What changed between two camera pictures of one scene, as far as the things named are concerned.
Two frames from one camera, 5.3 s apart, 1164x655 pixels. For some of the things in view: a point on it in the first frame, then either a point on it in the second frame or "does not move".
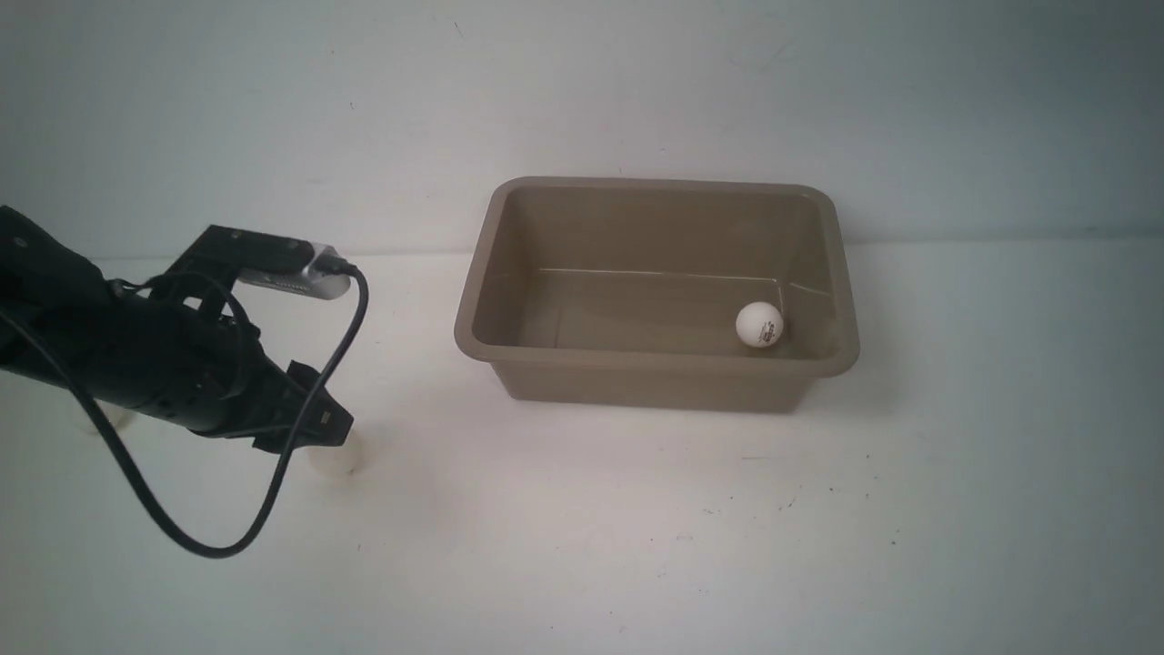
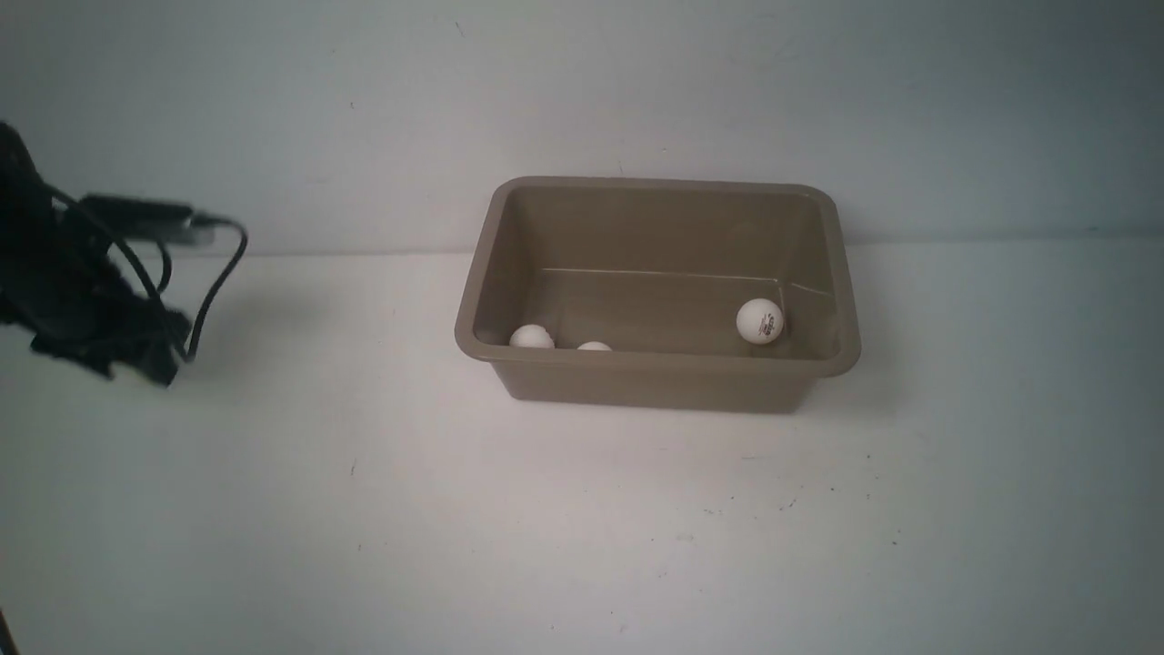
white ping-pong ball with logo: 759,324 does not move
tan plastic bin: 628,291 does not move
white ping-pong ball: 336,462 -> 531,336
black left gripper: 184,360 -> 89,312
